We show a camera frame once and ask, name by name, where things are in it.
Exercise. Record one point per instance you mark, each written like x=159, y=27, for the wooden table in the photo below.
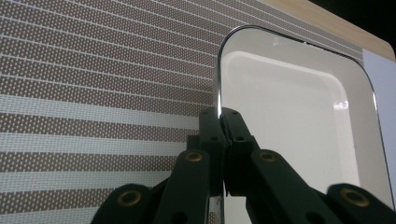
x=327, y=21

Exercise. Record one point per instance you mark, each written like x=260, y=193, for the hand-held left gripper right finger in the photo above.
x=239, y=140

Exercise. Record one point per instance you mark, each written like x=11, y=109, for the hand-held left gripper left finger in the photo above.
x=210, y=140

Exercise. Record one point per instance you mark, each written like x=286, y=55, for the striped woven placemat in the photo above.
x=93, y=77

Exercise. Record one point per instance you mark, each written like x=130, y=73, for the square white plate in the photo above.
x=295, y=118

